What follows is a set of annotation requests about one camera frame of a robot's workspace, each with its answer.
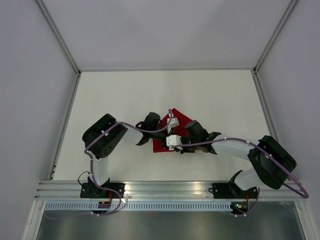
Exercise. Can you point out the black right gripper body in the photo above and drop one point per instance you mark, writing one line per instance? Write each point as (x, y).
(188, 149)

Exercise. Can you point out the red cloth napkin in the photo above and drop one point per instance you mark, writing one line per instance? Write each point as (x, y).
(183, 120)

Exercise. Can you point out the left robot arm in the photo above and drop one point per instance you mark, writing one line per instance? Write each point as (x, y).
(100, 141)

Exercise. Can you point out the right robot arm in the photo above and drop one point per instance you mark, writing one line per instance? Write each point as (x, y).
(267, 157)

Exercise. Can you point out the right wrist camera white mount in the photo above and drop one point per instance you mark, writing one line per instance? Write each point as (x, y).
(173, 142)

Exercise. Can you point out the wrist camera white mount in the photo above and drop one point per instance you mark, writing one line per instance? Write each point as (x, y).
(173, 142)
(172, 123)

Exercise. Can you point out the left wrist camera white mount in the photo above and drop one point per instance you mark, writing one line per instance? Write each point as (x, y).
(172, 123)

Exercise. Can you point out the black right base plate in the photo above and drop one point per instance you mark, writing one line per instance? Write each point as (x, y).
(221, 190)

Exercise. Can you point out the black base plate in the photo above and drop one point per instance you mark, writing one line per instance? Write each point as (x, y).
(221, 190)
(90, 191)

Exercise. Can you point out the slotted cable duct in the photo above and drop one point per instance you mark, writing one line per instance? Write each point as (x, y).
(176, 206)

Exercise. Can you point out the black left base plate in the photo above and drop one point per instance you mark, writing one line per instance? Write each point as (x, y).
(90, 191)

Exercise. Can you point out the aluminium mounting rail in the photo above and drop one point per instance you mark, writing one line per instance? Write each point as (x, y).
(155, 191)

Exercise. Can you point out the right aluminium frame post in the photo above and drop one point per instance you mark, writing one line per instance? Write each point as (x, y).
(275, 34)

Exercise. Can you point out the aluminium frame post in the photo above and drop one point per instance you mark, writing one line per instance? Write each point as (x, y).
(275, 34)
(57, 35)

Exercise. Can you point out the left aluminium frame post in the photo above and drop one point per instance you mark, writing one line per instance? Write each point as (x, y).
(57, 35)

